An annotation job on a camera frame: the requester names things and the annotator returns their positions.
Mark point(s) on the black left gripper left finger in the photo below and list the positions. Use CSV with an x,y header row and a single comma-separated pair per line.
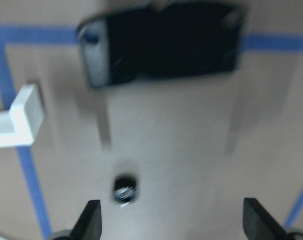
x,y
89,224

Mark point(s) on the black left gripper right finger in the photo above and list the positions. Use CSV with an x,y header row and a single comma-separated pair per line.
x,y
258,224

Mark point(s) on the small black bearing gear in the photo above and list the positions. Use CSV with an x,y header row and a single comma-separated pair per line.
x,y
125,190

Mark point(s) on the black rectangular plastic part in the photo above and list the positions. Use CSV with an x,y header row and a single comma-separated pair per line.
x,y
184,39

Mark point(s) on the white curved plastic bracket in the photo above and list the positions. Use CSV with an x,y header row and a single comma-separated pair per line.
x,y
20,125

